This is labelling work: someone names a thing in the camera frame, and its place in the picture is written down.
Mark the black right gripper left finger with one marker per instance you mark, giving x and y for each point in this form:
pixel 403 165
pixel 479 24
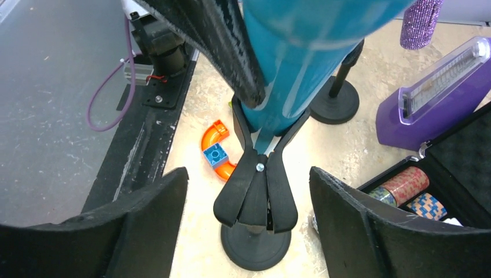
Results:
pixel 134 236

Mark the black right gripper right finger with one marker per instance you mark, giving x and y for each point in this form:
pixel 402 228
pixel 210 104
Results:
pixel 363 237

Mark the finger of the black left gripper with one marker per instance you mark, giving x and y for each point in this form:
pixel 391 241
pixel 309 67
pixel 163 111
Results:
pixel 217 29

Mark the blue microphone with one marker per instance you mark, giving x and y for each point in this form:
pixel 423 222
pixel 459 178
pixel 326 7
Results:
pixel 298 45

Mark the black round-base stand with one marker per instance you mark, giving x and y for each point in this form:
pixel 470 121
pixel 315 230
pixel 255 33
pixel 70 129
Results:
pixel 256 207
pixel 338 101

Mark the purple glitter microphone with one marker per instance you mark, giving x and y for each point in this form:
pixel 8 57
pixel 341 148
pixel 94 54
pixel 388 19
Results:
pixel 419 22

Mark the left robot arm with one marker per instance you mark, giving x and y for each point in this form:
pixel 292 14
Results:
pixel 154 37

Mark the orange curved toy track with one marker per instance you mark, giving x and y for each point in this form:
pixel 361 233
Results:
pixel 217 132

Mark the black poker chip case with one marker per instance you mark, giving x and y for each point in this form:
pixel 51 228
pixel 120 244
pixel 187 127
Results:
pixel 457 164

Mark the blue square brick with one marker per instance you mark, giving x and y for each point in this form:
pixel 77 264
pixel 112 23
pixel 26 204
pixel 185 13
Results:
pixel 215 155

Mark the purple metronome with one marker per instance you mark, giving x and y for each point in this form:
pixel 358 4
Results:
pixel 441 96

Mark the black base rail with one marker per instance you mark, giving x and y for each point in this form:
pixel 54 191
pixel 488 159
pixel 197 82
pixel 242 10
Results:
pixel 141 145

